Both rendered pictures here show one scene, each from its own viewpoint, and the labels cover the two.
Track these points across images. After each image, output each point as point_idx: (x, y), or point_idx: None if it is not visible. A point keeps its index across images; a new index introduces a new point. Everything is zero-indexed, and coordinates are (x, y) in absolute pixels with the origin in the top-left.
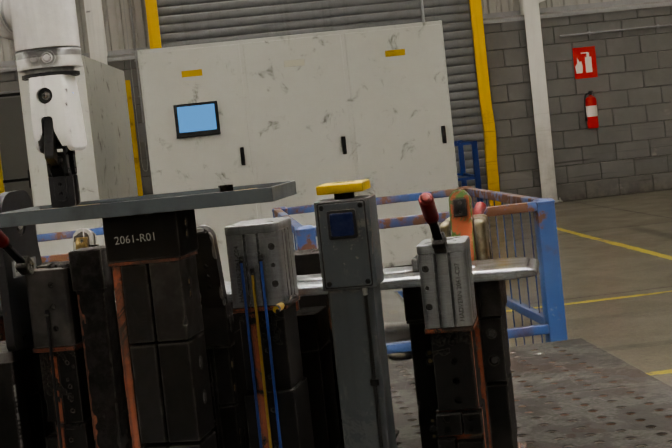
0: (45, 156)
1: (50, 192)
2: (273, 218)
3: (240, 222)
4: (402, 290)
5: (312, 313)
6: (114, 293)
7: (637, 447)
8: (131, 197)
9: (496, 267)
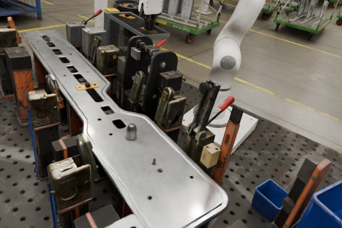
0: (161, 13)
1: (153, 25)
2: (87, 28)
3: (95, 31)
4: (54, 46)
5: (65, 60)
6: (75, 85)
7: (33, 70)
8: (129, 25)
9: (48, 32)
